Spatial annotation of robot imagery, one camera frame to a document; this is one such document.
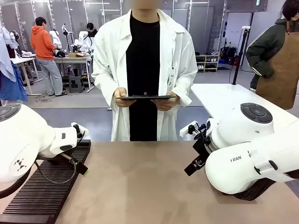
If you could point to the white-sleeved right forearm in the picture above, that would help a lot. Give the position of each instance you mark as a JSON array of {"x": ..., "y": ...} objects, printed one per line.
[{"x": 105, "y": 86}]

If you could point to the person in white lab coat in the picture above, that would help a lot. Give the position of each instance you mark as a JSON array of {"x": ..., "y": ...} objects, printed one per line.
[{"x": 144, "y": 46}]

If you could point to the dark blue hanging garment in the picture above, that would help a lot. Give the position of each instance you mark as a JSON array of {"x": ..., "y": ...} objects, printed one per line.
[{"x": 12, "y": 88}]

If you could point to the long black ribbed tray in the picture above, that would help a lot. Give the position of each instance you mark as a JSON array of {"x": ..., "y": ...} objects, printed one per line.
[{"x": 46, "y": 193}]

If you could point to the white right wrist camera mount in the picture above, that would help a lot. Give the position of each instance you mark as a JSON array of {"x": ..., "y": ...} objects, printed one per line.
[{"x": 186, "y": 130}]

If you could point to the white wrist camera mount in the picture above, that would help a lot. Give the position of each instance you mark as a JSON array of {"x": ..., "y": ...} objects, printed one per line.
[
  {"x": 83, "y": 132},
  {"x": 186, "y": 130}
]

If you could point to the black bags pile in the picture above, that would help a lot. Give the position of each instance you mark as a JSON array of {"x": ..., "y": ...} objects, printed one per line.
[{"x": 230, "y": 53}]

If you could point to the wooden shoe shelf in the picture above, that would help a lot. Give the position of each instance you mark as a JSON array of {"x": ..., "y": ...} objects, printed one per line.
[{"x": 208, "y": 63}]

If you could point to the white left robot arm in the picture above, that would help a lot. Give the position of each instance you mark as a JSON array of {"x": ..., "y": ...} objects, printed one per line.
[{"x": 23, "y": 140}]

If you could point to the person's right hand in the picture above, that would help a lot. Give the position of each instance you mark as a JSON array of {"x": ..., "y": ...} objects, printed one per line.
[{"x": 121, "y": 102}]

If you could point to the black tablet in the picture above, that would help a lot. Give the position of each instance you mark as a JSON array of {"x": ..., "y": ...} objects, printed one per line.
[{"x": 144, "y": 97}]

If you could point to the person in brown apron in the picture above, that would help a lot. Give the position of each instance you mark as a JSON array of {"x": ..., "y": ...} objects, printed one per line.
[{"x": 280, "y": 70}]

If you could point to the white background desk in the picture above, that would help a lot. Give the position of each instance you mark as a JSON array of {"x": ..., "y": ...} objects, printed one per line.
[
  {"x": 74, "y": 59},
  {"x": 23, "y": 59}
]

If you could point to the light blue hanging shirt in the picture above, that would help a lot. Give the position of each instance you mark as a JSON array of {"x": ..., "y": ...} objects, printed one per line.
[{"x": 5, "y": 53}]

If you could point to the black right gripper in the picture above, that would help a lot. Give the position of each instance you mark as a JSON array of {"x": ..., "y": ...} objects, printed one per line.
[{"x": 203, "y": 147}]

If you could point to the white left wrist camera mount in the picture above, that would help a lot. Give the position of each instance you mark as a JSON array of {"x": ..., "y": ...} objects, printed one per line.
[{"x": 83, "y": 132}]

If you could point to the black step stool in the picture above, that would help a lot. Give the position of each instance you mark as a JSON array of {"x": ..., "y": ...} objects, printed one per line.
[{"x": 76, "y": 84}]

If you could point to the black tripod pole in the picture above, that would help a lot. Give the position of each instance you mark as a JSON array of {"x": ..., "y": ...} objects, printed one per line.
[{"x": 240, "y": 56}]

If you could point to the flat cardboard box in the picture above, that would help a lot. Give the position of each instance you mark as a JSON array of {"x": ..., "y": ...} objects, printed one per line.
[{"x": 77, "y": 55}]

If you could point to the background person in black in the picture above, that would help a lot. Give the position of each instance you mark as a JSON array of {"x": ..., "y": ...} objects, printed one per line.
[{"x": 92, "y": 31}]

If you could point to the white coat label tag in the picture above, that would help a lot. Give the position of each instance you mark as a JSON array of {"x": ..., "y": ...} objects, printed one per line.
[{"x": 171, "y": 78}]

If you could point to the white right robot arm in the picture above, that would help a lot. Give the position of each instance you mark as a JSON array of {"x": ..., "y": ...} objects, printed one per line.
[{"x": 245, "y": 130}]

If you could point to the person's left hand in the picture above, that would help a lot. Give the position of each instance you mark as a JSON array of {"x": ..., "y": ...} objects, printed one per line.
[{"x": 167, "y": 104}]

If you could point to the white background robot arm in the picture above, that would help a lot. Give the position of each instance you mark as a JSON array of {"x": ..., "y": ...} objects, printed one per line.
[
  {"x": 55, "y": 38},
  {"x": 83, "y": 40}
]

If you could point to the short black ribbed tray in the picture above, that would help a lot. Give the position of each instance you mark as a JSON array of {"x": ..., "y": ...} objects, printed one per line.
[{"x": 254, "y": 191}]

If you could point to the white-sleeved left forearm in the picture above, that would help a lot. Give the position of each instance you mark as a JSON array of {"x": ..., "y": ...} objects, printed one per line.
[{"x": 187, "y": 84}]

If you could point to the person in orange hoodie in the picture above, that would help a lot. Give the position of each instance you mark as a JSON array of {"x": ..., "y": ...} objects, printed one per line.
[{"x": 42, "y": 44}]

